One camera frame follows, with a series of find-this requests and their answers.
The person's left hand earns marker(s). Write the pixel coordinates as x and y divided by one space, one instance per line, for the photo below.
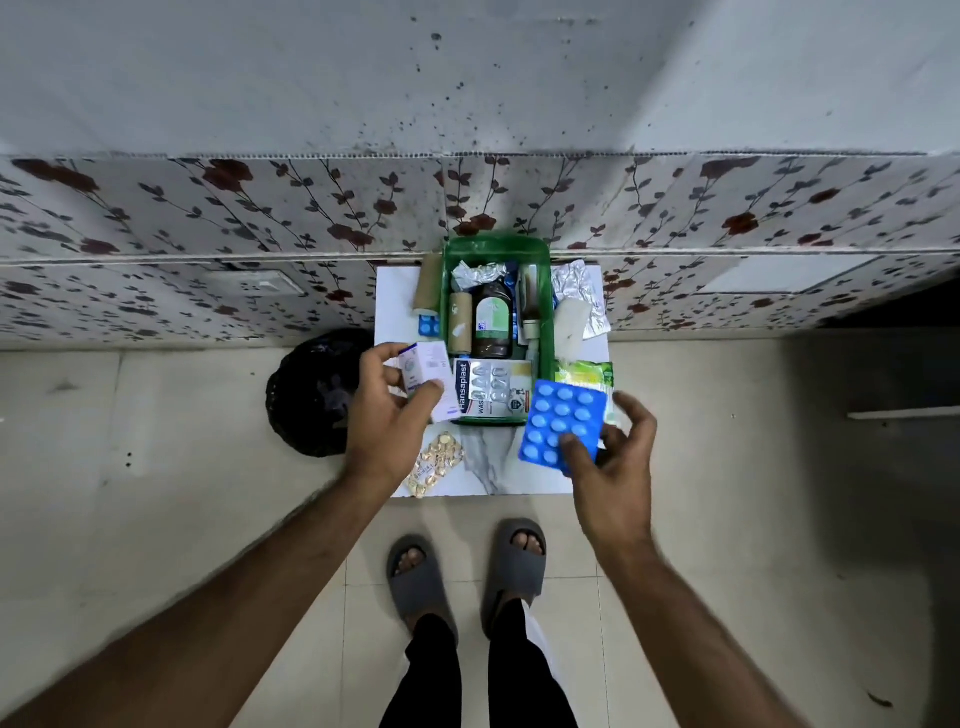
382 435

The person's right hand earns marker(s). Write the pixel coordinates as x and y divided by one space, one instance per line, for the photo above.
615 495

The gold capsule blister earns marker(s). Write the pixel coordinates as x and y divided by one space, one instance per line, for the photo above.
435 465

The small white green medicine box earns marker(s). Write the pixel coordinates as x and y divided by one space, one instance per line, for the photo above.
427 367

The large blue pill blister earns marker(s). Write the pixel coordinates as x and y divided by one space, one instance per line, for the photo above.
559 420

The white blue plaster box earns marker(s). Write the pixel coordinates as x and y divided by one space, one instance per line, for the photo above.
495 390

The green yellow cotton swab packet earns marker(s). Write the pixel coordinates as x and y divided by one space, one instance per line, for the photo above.
585 375

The beige bandage roll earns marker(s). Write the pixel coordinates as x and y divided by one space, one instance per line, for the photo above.
460 322

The brown syrup bottle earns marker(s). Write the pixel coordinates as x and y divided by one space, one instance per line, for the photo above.
493 319

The off-white gauze bandage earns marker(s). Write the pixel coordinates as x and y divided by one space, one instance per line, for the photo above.
571 326

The silver foil strip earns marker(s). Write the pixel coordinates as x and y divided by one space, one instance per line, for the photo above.
476 275

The thin blue tube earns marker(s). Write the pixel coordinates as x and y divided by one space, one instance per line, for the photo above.
512 283

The large silver foil blister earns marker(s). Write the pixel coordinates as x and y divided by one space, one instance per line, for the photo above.
585 289

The green plastic tray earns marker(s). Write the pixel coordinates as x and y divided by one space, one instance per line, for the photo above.
487 247

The person's right forearm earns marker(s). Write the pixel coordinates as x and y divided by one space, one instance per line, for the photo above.
690 645

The person's left forearm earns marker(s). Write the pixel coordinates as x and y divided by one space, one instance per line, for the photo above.
225 615

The person's right foot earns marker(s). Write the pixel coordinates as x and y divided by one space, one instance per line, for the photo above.
529 541

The person's foot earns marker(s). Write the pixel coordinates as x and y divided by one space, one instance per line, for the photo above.
411 559
529 541

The person's left foot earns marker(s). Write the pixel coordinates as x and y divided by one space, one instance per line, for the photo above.
411 559

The black bin bag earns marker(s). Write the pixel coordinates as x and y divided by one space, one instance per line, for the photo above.
315 390

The white marble side table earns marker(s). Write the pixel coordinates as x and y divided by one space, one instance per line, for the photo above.
495 469

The grey slipper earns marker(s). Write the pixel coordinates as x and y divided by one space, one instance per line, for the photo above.
517 577
420 592

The black trousers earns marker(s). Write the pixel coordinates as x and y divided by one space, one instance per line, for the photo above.
427 690

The white bar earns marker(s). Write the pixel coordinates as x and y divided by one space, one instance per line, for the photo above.
907 412

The white wall switch plate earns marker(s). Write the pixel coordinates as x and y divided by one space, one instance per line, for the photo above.
251 283

